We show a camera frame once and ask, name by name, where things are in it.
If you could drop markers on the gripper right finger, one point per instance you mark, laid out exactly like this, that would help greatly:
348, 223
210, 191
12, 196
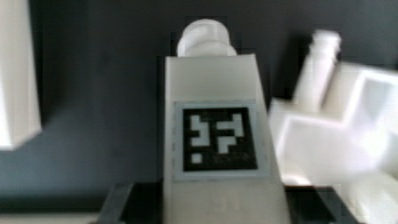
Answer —
316, 206

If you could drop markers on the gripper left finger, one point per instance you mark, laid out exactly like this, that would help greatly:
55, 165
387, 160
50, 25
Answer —
132, 205

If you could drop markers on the white chair seat part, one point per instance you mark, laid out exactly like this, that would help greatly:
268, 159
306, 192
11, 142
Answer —
334, 131

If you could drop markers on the white U-shaped boundary frame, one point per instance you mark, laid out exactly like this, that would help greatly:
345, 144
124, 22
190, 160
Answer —
20, 118

